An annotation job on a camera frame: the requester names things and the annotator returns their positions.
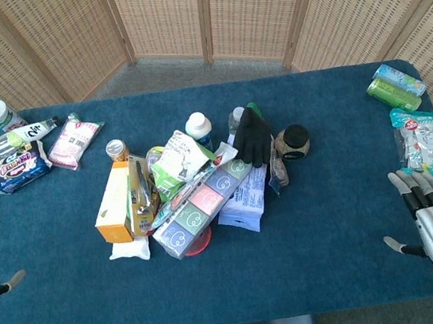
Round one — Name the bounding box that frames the small clear packet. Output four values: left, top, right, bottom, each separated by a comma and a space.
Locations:
264, 155, 291, 196

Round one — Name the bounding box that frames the green and white pouch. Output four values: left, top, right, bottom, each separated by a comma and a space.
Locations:
143, 125, 222, 203

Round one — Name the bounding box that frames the yellow blister pack with tool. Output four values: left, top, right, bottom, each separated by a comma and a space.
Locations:
121, 152, 167, 238

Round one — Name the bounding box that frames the orange can with silver lid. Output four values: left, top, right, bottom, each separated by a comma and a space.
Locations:
104, 137, 132, 164

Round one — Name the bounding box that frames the white bottle with blue label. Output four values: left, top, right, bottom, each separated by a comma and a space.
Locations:
182, 110, 216, 154

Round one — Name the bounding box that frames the light blue packet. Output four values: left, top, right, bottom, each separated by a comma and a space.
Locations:
371, 58, 429, 102

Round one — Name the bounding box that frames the dark blue sanitary pad pack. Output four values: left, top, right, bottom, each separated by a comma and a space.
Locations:
0, 139, 56, 196

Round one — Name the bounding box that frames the toothbrush in red white pack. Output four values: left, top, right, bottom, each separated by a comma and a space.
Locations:
139, 139, 248, 231

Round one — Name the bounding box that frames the red round lid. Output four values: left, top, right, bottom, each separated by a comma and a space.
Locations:
181, 226, 217, 259

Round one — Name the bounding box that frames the brown jar with black lid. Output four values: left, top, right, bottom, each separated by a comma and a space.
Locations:
268, 122, 315, 164

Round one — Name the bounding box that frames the woven bamboo folding screen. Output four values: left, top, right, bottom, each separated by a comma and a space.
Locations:
0, 0, 433, 209

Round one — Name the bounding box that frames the teal bag of white sachets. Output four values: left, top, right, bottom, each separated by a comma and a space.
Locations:
388, 102, 433, 196

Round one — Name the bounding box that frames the pink and white snack bag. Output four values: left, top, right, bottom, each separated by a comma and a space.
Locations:
41, 108, 111, 175

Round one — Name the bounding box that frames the black glove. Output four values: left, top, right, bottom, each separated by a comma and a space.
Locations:
227, 103, 278, 172

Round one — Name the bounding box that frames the white tissue packet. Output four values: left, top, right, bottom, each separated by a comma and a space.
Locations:
106, 233, 152, 266

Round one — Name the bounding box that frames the pastel multicolour square box pack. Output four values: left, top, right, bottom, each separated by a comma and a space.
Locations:
143, 156, 265, 264

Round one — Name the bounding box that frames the green cylindrical can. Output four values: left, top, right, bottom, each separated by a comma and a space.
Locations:
364, 73, 423, 118

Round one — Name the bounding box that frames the yellow and white box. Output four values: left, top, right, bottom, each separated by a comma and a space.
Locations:
85, 160, 141, 248

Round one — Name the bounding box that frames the clear plastic water bottle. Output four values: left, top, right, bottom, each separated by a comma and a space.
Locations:
225, 105, 249, 136

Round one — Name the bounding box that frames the white cup with green label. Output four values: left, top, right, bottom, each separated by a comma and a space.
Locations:
0, 95, 30, 134

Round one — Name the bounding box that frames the white and blue refill bag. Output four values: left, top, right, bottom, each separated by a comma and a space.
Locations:
209, 161, 278, 239

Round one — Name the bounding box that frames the blue felt table cover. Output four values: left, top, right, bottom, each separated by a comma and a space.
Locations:
0, 52, 433, 324

